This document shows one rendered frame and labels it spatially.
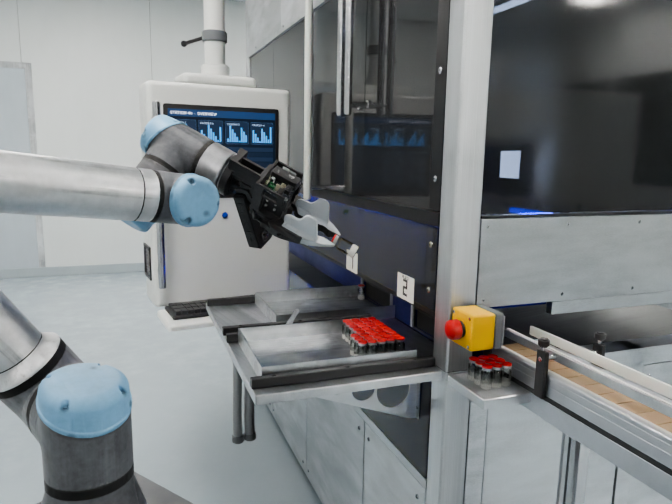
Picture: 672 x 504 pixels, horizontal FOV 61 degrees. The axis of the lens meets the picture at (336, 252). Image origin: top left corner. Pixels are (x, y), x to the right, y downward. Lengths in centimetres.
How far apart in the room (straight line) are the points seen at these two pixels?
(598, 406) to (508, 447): 39
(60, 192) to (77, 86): 582
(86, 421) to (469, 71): 88
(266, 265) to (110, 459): 135
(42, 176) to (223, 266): 134
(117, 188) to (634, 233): 112
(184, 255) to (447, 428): 111
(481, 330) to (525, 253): 23
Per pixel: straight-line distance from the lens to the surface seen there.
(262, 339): 140
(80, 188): 78
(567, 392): 111
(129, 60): 660
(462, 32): 117
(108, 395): 83
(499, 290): 125
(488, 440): 137
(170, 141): 98
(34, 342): 94
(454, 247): 116
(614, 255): 144
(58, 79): 660
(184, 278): 202
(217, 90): 202
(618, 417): 104
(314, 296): 177
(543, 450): 148
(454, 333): 112
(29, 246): 667
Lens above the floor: 133
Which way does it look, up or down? 10 degrees down
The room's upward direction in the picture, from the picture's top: 1 degrees clockwise
